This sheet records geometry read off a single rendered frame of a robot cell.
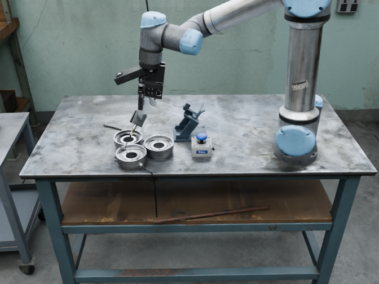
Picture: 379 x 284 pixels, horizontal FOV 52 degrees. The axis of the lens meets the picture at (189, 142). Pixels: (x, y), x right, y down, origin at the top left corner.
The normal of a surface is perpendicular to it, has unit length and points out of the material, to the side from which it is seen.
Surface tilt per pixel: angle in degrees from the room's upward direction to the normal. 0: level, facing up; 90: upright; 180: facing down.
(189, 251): 0
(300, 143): 98
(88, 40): 90
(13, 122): 0
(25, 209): 0
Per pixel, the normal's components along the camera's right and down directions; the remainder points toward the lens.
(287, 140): -0.34, 0.62
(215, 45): 0.02, 0.54
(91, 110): 0.00, -0.84
